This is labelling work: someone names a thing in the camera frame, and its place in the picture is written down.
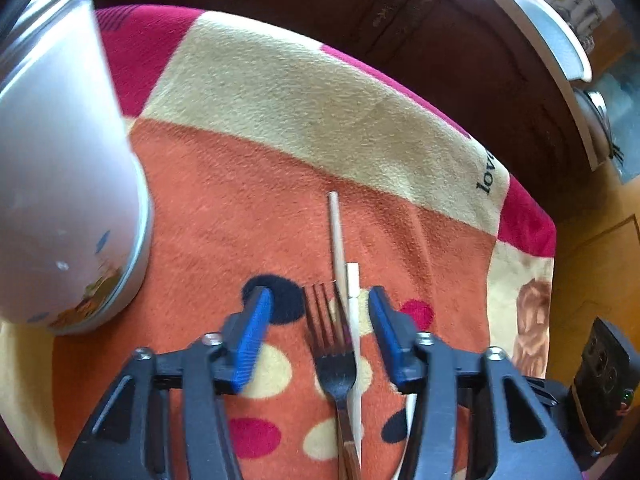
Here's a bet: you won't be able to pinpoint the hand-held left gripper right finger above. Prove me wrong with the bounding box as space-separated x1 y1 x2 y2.
369 285 583 480

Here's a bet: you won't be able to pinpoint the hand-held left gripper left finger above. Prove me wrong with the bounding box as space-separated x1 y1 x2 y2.
60 285 276 480

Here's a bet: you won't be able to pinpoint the black fork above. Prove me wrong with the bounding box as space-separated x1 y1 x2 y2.
304 283 362 480

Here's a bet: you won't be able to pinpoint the wooden chopstick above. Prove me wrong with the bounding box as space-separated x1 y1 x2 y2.
327 191 351 311

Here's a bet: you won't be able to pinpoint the steel insulated jar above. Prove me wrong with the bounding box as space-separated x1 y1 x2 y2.
0 0 153 336

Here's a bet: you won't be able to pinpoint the printed floral blanket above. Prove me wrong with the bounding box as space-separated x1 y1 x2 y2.
0 5 558 480

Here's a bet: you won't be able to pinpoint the pale kitchen countertop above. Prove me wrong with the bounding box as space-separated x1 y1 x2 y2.
470 0 606 171

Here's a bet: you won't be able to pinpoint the steel bowl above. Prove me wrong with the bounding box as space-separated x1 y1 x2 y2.
575 87 613 161

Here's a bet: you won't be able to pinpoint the clear plastic container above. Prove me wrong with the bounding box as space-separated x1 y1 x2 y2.
597 70 640 181

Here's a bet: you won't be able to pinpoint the dark wooden kitchen cabinets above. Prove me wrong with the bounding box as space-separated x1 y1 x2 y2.
80 0 601 221

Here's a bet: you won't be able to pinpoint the white plastic basin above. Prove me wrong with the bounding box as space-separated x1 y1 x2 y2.
510 0 593 82

